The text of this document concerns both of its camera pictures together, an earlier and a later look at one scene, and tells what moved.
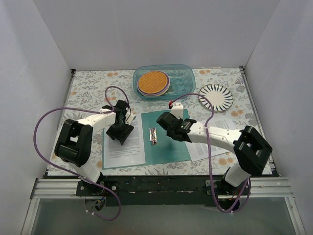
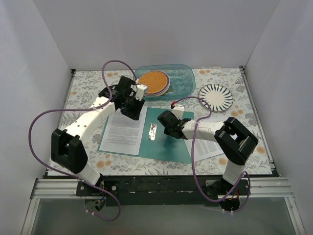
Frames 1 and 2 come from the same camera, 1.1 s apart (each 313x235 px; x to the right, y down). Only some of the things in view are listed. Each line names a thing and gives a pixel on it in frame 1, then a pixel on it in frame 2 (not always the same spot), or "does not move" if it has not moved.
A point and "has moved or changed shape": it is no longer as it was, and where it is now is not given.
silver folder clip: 153,135 has moved or changed shape
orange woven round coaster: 153,83 does not move
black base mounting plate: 159,191 does not move
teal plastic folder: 158,147 has moved or changed shape
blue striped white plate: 221,97 does not move
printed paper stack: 198,152 does not move
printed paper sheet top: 131,152 has moved or changed shape
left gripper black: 120,131 → 133,107
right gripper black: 169,132 does not move
